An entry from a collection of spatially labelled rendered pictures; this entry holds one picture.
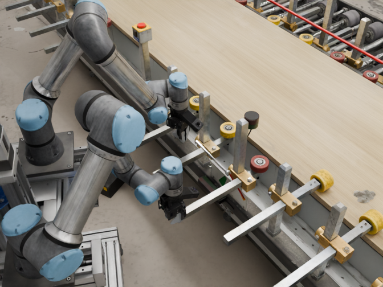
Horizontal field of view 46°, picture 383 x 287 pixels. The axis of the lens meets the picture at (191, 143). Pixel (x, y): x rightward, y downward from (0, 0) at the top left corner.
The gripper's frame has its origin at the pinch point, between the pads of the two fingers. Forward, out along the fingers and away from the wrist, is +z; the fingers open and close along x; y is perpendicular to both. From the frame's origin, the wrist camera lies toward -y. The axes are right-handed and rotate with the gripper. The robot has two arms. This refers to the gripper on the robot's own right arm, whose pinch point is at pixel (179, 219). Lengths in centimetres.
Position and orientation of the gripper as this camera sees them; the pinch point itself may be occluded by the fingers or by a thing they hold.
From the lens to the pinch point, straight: 186.5
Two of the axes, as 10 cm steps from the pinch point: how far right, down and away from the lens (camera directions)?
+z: 0.1, 7.2, 7.0
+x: 5.8, 5.6, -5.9
